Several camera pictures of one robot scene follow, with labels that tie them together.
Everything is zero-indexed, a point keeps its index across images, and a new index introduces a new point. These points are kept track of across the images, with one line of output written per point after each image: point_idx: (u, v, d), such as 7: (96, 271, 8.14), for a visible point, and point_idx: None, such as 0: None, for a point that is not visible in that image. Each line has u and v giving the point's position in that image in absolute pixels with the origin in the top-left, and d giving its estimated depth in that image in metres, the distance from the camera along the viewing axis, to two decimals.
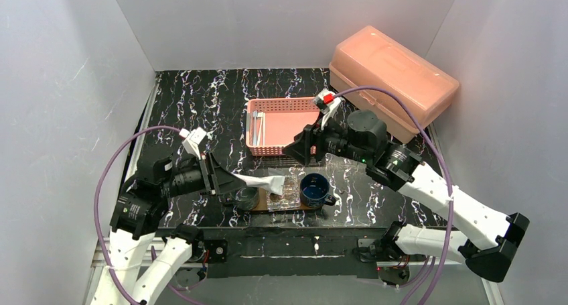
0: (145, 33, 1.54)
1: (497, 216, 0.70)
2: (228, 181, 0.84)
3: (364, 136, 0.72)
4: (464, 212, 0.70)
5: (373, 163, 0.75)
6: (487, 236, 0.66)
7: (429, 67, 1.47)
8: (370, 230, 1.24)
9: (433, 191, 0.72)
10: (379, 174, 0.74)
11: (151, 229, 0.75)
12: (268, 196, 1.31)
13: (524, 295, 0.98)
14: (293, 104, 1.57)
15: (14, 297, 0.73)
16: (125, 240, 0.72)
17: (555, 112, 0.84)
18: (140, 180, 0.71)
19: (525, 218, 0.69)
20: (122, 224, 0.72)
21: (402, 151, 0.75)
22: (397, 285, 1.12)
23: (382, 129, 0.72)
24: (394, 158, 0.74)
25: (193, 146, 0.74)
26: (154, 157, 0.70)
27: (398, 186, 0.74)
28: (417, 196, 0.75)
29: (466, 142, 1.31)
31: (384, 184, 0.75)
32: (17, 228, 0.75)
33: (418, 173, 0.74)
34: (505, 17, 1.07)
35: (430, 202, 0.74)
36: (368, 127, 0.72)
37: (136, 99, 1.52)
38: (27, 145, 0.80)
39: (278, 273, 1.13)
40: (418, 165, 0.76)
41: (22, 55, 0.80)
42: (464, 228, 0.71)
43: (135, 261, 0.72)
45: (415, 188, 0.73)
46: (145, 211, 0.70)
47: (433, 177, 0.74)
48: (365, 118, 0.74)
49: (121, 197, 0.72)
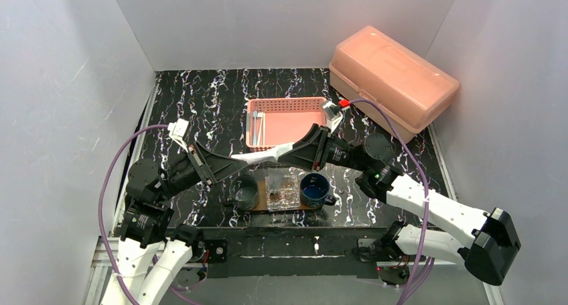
0: (145, 33, 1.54)
1: (475, 212, 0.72)
2: (226, 165, 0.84)
3: (369, 158, 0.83)
4: (440, 211, 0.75)
5: (367, 179, 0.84)
6: (465, 230, 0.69)
7: (429, 67, 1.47)
8: (370, 230, 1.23)
9: (411, 196, 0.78)
10: (368, 189, 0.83)
11: (159, 238, 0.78)
12: (268, 196, 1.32)
13: (524, 295, 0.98)
14: (293, 104, 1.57)
15: (14, 297, 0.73)
16: (133, 249, 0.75)
17: (555, 112, 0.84)
18: (138, 200, 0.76)
19: (506, 212, 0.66)
20: (130, 232, 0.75)
21: (388, 168, 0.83)
22: (397, 285, 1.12)
23: (388, 155, 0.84)
24: (381, 174, 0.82)
25: (177, 139, 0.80)
26: (142, 179, 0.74)
27: (383, 198, 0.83)
28: (401, 205, 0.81)
29: (466, 143, 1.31)
31: (371, 196, 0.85)
32: (17, 226, 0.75)
33: (397, 182, 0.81)
34: (505, 17, 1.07)
35: (412, 208, 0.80)
36: (380, 155, 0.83)
37: (136, 99, 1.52)
38: (27, 144, 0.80)
39: (278, 273, 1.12)
40: (398, 175, 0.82)
41: (23, 56, 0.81)
42: (448, 228, 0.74)
43: (141, 269, 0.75)
45: (394, 196, 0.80)
46: (152, 222, 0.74)
47: (411, 184, 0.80)
48: (380, 143, 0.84)
49: (128, 208, 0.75)
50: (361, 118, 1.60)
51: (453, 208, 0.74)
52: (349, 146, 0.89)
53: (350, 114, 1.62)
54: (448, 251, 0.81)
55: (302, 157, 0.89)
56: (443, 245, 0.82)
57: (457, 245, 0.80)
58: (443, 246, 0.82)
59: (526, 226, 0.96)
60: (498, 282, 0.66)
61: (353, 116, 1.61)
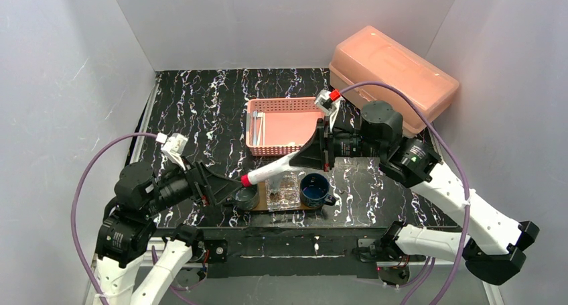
0: (145, 34, 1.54)
1: (508, 223, 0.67)
2: (222, 186, 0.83)
3: (378, 129, 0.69)
4: (478, 216, 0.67)
5: (387, 157, 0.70)
6: (500, 243, 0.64)
7: (429, 67, 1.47)
8: (370, 230, 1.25)
9: (450, 193, 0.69)
10: (396, 171, 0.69)
11: (139, 253, 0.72)
12: (268, 196, 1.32)
13: (524, 295, 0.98)
14: (293, 104, 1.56)
15: (15, 296, 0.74)
16: (112, 268, 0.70)
17: (555, 112, 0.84)
18: (122, 204, 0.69)
19: (535, 226, 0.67)
20: (108, 251, 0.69)
21: (419, 146, 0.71)
22: (397, 285, 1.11)
23: (398, 123, 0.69)
24: (411, 154, 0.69)
25: (174, 157, 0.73)
26: (134, 179, 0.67)
27: (412, 183, 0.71)
28: (431, 196, 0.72)
29: (466, 142, 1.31)
31: (399, 180, 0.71)
32: (18, 226, 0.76)
33: (436, 173, 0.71)
34: (506, 17, 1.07)
35: (442, 203, 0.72)
36: (384, 118, 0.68)
37: (136, 99, 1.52)
38: (27, 144, 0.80)
39: (278, 273, 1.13)
40: (436, 163, 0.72)
41: (23, 55, 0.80)
42: (473, 231, 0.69)
43: (127, 284, 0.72)
45: (432, 188, 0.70)
46: (129, 237, 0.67)
47: (451, 178, 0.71)
48: (381, 109, 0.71)
49: (105, 221, 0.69)
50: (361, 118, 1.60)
51: (490, 215, 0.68)
52: (356, 133, 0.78)
53: (350, 114, 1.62)
54: (448, 250, 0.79)
55: (309, 157, 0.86)
56: (444, 244, 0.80)
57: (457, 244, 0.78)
58: (445, 246, 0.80)
59: None
60: (498, 282, 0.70)
61: (353, 116, 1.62)
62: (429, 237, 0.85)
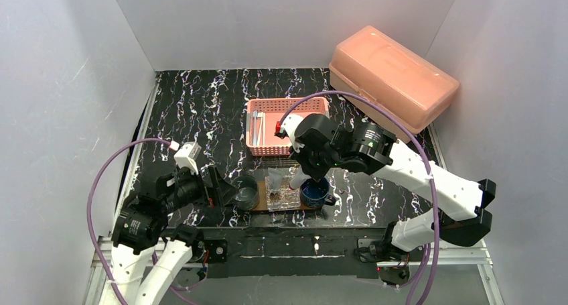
0: (145, 34, 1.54)
1: (469, 185, 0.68)
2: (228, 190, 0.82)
3: (311, 136, 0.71)
4: (443, 186, 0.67)
5: (339, 156, 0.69)
6: (468, 208, 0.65)
7: (429, 67, 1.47)
8: (370, 230, 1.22)
9: (412, 170, 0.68)
10: (356, 161, 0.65)
11: (152, 244, 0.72)
12: (268, 196, 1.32)
13: (524, 295, 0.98)
14: (293, 104, 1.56)
15: (15, 296, 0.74)
16: (126, 255, 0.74)
17: (555, 112, 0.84)
18: (143, 194, 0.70)
19: (492, 181, 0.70)
20: (122, 238, 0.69)
21: (374, 129, 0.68)
22: (397, 285, 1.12)
23: (327, 123, 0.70)
24: (367, 140, 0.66)
25: (191, 162, 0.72)
26: None
27: (375, 169, 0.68)
28: (396, 178, 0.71)
29: (465, 142, 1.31)
31: (362, 171, 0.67)
32: (18, 226, 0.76)
33: (394, 153, 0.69)
34: (506, 16, 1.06)
35: (407, 181, 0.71)
36: (312, 125, 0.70)
37: (136, 99, 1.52)
38: (28, 144, 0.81)
39: (278, 274, 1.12)
40: (393, 144, 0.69)
41: (23, 55, 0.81)
42: (442, 202, 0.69)
43: (136, 274, 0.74)
45: (395, 170, 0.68)
46: (145, 226, 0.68)
47: (410, 155, 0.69)
48: (310, 118, 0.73)
49: (122, 211, 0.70)
50: (361, 118, 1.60)
51: (453, 181, 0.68)
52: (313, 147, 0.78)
53: (350, 114, 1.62)
54: (425, 230, 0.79)
55: None
56: (420, 226, 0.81)
57: (429, 222, 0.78)
58: (420, 228, 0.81)
59: (527, 226, 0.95)
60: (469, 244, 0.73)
61: (352, 116, 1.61)
62: (409, 227, 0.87)
